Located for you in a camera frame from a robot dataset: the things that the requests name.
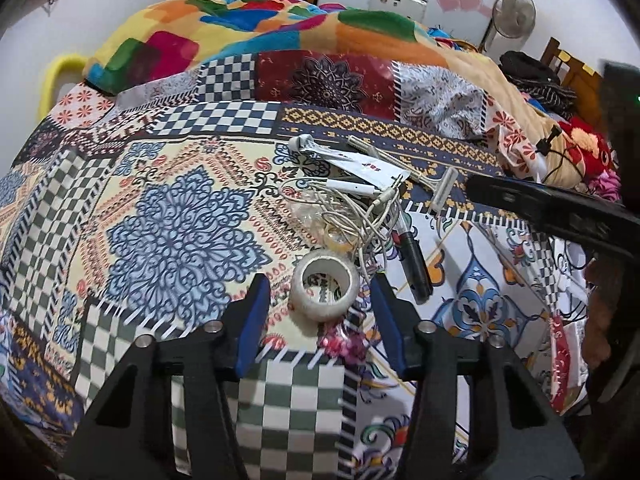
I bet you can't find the black marker pen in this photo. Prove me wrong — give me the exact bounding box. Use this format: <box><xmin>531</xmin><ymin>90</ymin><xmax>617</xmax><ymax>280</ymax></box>
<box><xmin>392</xmin><ymin>220</ymin><xmax>435</xmax><ymax>305</ymax></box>

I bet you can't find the white paper card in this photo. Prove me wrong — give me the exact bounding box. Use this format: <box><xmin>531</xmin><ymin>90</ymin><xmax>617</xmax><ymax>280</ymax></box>
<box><xmin>320</xmin><ymin>147</ymin><xmax>411</xmax><ymax>186</ymax></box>

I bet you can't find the patchwork printed bedsheet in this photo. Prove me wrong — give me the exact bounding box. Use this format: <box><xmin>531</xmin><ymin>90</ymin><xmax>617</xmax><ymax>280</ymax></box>
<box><xmin>0</xmin><ymin>57</ymin><xmax>626</xmax><ymax>480</ymax></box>

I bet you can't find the colourful block pattern blanket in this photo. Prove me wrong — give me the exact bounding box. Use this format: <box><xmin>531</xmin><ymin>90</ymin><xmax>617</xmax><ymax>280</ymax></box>
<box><xmin>82</xmin><ymin>0</ymin><xmax>551</xmax><ymax>126</ymax></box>

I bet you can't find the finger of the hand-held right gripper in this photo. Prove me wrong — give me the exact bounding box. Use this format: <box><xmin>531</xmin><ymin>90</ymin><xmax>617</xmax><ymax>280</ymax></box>
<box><xmin>466</xmin><ymin>174</ymin><xmax>640</xmax><ymax>261</ymax></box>

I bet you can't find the pile of black clothing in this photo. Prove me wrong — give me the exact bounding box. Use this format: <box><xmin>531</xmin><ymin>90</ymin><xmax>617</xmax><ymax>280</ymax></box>
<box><xmin>500</xmin><ymin>50</ymin><xmax>578</xmax><ymax>116</ymax></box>

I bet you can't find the standing fan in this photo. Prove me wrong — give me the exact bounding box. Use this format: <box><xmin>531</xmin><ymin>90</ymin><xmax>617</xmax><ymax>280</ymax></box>
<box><xmin>482</xmin><ymin>0</ymin><xmax>537</xmax><ymax>53</ymax></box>

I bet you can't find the black cable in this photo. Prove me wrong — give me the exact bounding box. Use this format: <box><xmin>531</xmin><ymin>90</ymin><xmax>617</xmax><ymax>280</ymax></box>
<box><xmin>535</xmin><ymin>125</ymin><xmax>591</xmax><ymax>186</ymax></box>

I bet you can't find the white disposable razor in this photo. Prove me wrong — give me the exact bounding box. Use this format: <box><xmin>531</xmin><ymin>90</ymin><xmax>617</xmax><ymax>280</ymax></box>
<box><xmin>347</xmin><ymin>135</ymin><xmax>458</xmax><ymax>211</ymax></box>

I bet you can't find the red stuffed toy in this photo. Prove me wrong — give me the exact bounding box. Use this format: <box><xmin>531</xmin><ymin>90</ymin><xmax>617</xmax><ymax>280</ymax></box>
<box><xmin>557</xmin><ymin>117</ymin><xmax>621</xmax><ymax>196</ymax></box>

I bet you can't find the wooden headboard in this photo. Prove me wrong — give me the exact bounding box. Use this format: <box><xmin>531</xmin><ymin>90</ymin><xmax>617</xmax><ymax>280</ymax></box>
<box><xmin>542</xmin><ymin>37</ymin><xmax>608</xmax><ymax>111</ymax></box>

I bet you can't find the white appliance box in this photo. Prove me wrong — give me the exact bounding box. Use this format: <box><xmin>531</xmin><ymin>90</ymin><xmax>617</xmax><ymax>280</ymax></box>
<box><xmin>371</xmin><ymin>0</ymin><xmax>429</xmax><ymax>21</ymax></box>

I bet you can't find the clear plastic wrapper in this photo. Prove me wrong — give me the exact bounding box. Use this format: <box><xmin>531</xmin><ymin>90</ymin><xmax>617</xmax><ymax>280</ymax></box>
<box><xmin>295</xmin><ymin>195</ymin><xmax>356</xmax><ymax>253</ymax></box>

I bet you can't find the white tape roll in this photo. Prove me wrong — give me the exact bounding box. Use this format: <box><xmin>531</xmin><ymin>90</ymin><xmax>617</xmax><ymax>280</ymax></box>
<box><xmin>289</xmin><ymin>249</ymin><xmax>361</xmax><ymax>322</ymax></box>

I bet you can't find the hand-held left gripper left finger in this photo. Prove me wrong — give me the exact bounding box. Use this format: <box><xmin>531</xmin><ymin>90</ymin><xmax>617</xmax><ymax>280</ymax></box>
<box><xmin>60</xmin><ymin>274</ymin><xmax>273</xmax><ymax>480</ymax></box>

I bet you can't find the white tangled earphone cable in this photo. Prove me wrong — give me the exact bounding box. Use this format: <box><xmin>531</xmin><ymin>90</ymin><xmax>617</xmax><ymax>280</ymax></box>
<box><xmin>277</xmin><ymin>175</ymin><xmax>406</xmax><ymax>281</ymax></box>

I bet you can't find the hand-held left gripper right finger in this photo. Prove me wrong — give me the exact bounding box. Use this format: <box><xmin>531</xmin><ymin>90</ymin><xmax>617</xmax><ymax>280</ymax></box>
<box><xmin>369</xmin><ymin>274</ymin><xmax>586</xmax><ymax>480</ymax></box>

